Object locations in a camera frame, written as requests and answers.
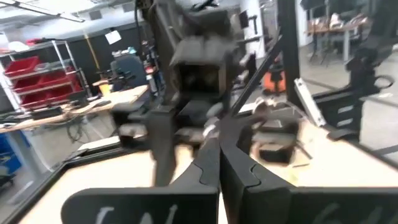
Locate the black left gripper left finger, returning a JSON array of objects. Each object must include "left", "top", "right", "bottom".
[{"left": 60, "top": 136, "right": 221, "bottom": 224}]

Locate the blue storage bin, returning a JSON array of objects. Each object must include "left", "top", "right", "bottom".
[{"left": 0, "top": 133, "right": 30, "bottom": 187}]

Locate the dark blue office chair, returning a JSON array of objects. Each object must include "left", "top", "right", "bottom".
[{"left": 110, "top": 55, "right": 147, "bottom": 91}]

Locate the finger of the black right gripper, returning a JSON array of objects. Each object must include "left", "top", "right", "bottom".
[
  {"left": 220, "top": 117, "right": 249, "bottom": 164},
  {"left": 148, "top": 108, "right": 178, "bottom": 187}
]

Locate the ceiling light strip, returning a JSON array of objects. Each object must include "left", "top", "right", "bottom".
[{"left": 0, "top": 0, "right": 85, "bottom": 23}]

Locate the wooden office desk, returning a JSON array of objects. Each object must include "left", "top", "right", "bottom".
[{"left": 0, "top": 83, "right": 150, "bottom": 134}]

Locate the black equipment stand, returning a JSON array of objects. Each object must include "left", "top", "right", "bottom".
[{"left": 345, "top": 30, "right": 398, "bottom": 103}]

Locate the black control box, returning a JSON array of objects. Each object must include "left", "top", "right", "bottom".
[{"left": 312, "top": 90, "right": 364, "bottom": 142}]

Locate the white paper sheet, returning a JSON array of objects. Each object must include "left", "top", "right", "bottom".
[{"left": 104, "top": 29, "right": 123, "bottom": 45}]

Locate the silver aluminium bar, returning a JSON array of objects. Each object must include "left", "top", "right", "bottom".
[{"left": 294, "top": 77, "right": 327, "bottom": 127}]

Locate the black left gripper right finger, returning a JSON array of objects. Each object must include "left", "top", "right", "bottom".
[{"left": 219, "top": 138, "right": 398, "bottom": 224}]

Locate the wooden work table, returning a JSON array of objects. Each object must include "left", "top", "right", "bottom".
[{"left": 306, "top": 14, "right": 374, "bottom": 63}]

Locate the wire shelf with red bins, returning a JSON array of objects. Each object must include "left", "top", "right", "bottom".
[{"left": 0, "top": 39, "right": 91, "bottom": 111}]

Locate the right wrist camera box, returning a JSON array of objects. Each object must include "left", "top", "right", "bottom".
[{"left": 170, "top": 35, "right": 239, "bottom": 100}]

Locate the orange bucket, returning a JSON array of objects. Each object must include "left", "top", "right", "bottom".
[{"left": 263, "top": 70, "right": 287, "bottom": 94}]

